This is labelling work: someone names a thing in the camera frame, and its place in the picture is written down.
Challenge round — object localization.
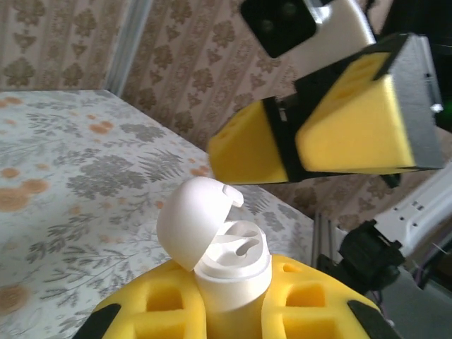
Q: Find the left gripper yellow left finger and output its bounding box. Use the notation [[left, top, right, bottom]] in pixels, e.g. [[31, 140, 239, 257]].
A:
[[72, 261, 213, 339]]

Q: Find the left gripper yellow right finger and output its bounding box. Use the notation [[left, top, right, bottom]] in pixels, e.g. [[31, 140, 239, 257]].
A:
[[261, 254, 400, 339]]

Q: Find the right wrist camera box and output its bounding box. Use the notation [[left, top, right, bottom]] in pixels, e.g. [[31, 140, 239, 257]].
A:
[[239, 0, 377, 77]]

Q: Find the aluminium frame post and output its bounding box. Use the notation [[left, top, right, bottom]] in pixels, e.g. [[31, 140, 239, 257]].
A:
[[105, 0, 153, 98]]

